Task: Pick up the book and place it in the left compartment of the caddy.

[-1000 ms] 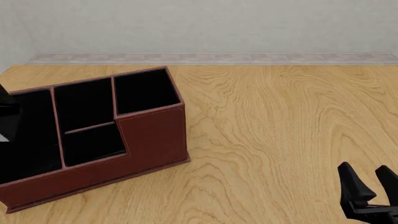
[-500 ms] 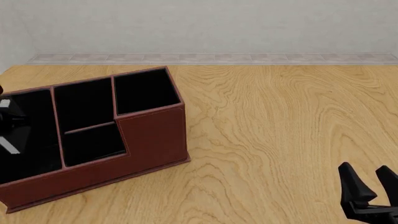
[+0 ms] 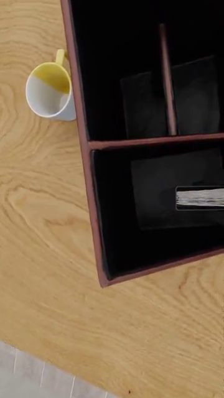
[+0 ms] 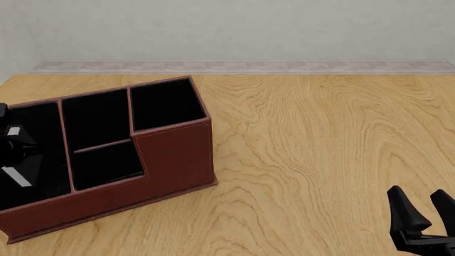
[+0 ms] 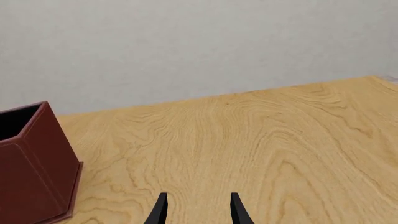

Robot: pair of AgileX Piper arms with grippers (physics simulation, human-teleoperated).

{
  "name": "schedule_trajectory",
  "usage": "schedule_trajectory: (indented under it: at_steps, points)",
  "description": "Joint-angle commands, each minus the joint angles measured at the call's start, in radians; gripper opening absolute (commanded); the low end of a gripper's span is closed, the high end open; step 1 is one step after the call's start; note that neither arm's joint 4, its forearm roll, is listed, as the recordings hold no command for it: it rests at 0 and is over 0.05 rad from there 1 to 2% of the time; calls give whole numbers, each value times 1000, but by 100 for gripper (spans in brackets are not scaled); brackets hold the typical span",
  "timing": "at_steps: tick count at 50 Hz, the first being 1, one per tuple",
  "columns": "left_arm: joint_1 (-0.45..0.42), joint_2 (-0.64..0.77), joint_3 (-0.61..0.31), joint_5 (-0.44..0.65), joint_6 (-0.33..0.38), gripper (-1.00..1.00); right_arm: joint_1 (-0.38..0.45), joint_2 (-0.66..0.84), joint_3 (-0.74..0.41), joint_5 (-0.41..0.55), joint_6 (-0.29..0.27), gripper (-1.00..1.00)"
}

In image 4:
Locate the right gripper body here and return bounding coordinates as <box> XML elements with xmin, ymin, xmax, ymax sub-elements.
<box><xmin>390</xmin><ymin>230</ymin><xmax>455</xmax><ymax>252</ymax></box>

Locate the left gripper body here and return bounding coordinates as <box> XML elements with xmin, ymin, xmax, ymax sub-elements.
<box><xmin>0</xmin><ymin>165</ymin><xmax>33</xmax><ymax>188</ymax></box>

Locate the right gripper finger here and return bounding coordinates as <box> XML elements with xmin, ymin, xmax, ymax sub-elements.
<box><xmin>429</xmin><ymin>188</ymin><xmax>455</xmax><ymax>237</ymax></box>
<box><xmin>387</xmin><ymin>185</ymin><xmax>433</xmax><ymax>233</ymax></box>

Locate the red-brown desk caddy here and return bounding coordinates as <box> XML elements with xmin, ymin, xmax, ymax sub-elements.
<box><xmin>0</xmin><ymin>75</ymin><xmax>219</xmax><ymax>245</ymax></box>

